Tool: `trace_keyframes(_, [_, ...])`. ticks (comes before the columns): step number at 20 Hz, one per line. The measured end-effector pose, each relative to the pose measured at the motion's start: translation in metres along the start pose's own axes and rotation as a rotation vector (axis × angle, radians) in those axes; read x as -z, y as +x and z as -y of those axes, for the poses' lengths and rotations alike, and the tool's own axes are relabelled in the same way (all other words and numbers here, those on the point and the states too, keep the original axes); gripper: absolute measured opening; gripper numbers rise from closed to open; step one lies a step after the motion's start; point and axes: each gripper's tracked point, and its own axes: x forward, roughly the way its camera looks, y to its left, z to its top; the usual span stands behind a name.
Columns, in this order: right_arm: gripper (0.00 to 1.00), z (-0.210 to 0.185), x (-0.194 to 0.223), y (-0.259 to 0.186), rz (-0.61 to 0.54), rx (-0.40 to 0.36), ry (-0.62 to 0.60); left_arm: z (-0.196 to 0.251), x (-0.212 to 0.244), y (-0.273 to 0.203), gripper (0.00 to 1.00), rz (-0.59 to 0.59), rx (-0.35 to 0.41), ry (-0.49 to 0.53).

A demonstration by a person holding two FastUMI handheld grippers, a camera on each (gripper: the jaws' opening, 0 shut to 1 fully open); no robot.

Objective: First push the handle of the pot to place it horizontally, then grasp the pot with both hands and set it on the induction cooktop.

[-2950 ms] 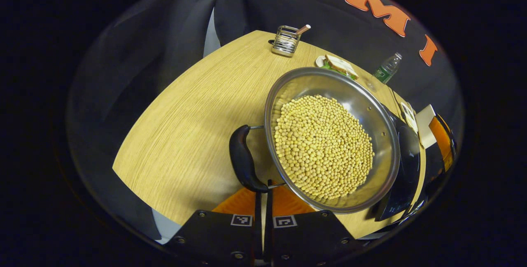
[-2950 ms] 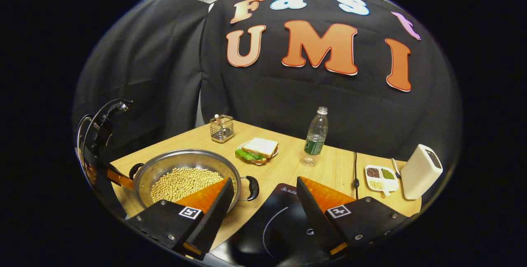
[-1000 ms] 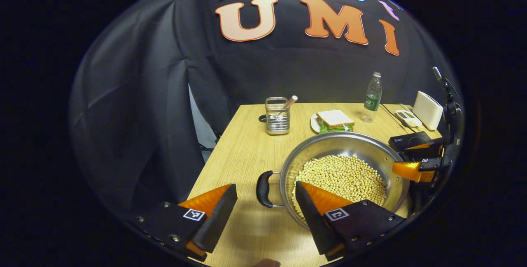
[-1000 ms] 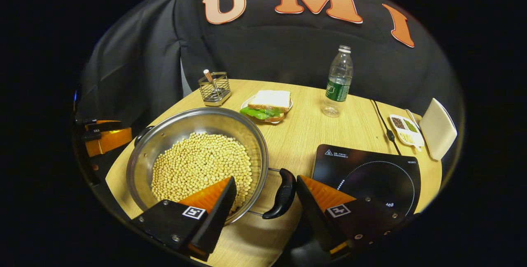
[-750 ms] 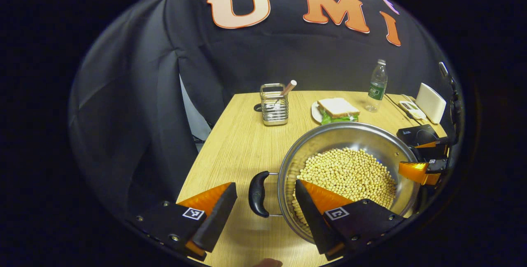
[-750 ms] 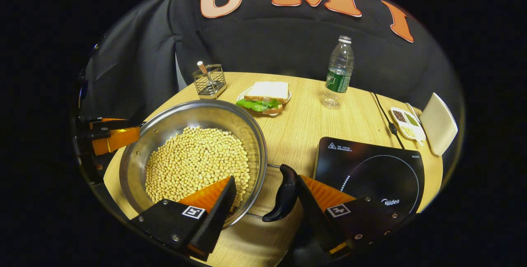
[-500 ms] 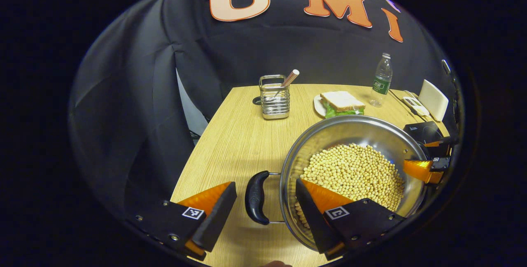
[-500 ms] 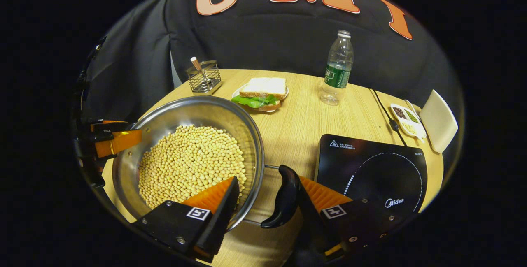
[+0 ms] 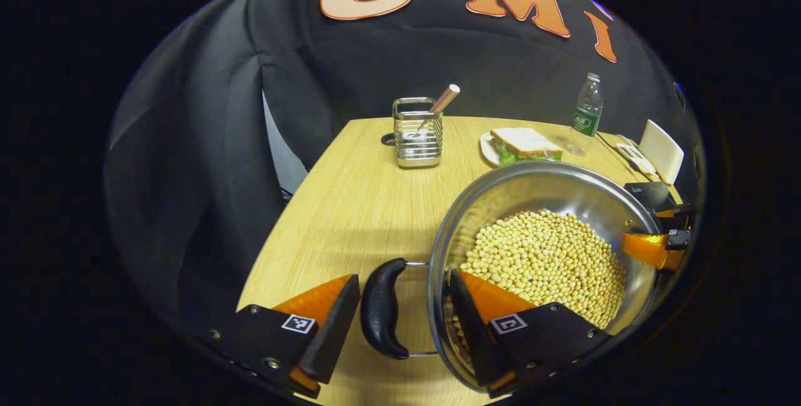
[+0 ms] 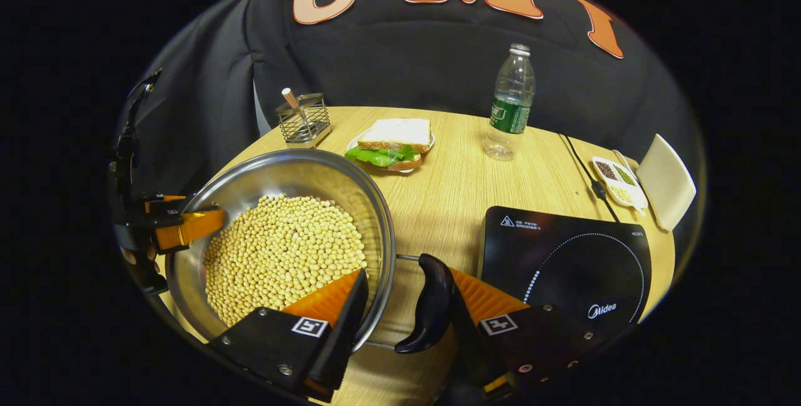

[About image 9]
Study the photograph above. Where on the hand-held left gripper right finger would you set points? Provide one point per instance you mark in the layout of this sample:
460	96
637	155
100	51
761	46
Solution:
469	343

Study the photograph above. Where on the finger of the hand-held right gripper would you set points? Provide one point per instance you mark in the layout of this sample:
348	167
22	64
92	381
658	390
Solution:
644	246
654	196

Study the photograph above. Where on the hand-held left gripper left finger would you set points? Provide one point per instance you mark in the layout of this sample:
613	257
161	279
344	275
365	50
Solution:
331	331

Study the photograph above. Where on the white divided dish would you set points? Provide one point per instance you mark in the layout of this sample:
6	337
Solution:
635	157

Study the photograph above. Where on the white toaster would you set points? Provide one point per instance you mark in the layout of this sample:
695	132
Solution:
662	152

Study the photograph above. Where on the pile of soybeans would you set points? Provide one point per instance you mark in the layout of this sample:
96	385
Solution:
551	256

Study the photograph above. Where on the clear plastic water bottle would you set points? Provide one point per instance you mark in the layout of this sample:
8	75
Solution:
586	118

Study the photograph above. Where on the white bread sandwich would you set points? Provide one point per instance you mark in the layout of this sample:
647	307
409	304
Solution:
522	142

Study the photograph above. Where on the black round disc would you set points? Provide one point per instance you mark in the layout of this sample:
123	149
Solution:
388	139

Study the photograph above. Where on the striped stick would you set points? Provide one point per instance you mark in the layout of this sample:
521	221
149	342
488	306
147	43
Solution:
445	98

